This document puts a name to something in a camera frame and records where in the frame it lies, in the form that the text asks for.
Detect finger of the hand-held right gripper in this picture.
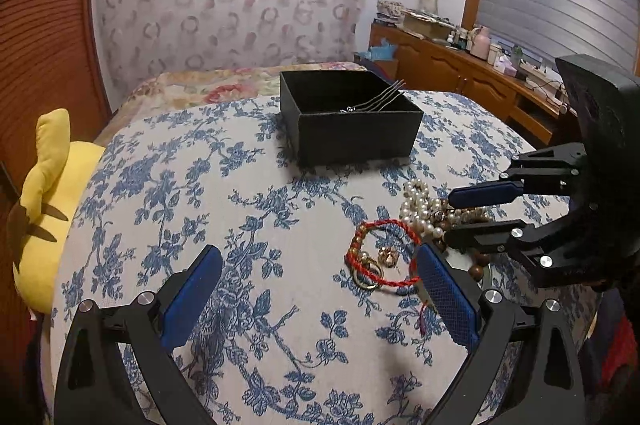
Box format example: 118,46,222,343
447,144,588,208
442,215,576,286

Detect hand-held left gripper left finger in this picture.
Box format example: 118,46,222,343
55,245,223,425

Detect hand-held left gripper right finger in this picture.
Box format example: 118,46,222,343
415,242,586,425

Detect white pearl necklace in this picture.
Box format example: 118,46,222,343
398,179,493,251

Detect black square box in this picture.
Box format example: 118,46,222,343
279,70,424,166

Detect blue floral blanket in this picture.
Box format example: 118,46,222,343
52,90,601,425

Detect tissue box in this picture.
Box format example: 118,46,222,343
492,55,521,78

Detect wooden cabinet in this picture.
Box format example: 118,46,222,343
369,22,581,148

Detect silver forks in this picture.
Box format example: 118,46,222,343
340,78,406,114

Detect pink bottle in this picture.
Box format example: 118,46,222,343
470,26,493,60

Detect yellow plush toy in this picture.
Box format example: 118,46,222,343
7,109,107,313

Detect blue plastic bag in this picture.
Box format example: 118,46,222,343
367,37,401,62

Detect red cloth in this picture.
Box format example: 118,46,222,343
600,300,640,406

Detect pink floral quilt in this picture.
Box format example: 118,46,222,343
115,62,368,116

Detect circle patterned curtain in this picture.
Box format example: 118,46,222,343
92,0,376,100

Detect brown ribbed wooden headboard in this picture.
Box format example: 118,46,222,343
0,0,113,425

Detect brown wooden bead bracelet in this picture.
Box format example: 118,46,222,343
450,250,496,283

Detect red string bracelet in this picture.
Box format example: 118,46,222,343
345,219,427,292

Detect gold ring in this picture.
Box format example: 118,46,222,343
352,255,383,291

